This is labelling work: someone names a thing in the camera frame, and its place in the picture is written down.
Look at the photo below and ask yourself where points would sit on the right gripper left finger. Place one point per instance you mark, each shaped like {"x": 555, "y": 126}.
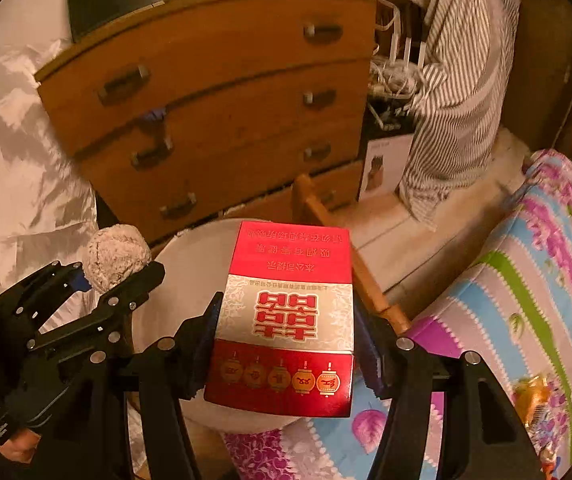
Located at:
{"x": 89, "y": 438}

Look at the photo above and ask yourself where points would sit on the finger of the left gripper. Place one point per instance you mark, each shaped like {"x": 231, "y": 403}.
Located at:
{"x": 28, "y": 304}
{"x": 112, "y": 310}

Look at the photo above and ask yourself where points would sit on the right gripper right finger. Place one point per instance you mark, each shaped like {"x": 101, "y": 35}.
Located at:
{"x": 482, "y": 436}

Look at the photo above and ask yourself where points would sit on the grey paper ball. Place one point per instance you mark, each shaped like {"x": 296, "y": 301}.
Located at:
{"x": 112, "y": 255}

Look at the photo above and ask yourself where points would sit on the red wedding cigarette box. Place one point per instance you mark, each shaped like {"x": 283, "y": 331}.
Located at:
{"x": 284, "y": 343}

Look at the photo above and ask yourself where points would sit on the operator left hand thumb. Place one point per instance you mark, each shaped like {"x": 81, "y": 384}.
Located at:
{"x": 21, "y": 446}

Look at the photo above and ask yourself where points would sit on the yellow snack wrapper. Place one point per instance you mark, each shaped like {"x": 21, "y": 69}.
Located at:
{"x": 530, "y": 396}

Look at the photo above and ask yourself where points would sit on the white satin cloth left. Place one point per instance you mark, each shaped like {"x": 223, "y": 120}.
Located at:
{"x": 47, "y": 211}

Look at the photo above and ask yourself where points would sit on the purple floral bed sheet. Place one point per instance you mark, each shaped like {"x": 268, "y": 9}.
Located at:
{"x": 512, "y": 305}

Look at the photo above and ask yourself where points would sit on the wooden chest of drawers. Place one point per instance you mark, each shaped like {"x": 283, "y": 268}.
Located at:
{"x": 180, "y": 111}

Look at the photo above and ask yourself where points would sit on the white product box on floor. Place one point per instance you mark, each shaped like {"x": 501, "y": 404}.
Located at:
{"x": 384, "y": 164}

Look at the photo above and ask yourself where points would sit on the grey striped cloth cover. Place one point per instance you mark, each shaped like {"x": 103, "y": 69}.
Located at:
{"x": 469, "y": 56}

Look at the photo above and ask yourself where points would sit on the dark wooden door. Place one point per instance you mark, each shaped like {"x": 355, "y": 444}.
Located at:
{"x": 538, "y": 100}

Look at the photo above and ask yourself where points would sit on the wooden chair frame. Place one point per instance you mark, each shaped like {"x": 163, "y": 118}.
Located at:
{"x": 307, "y": 208}

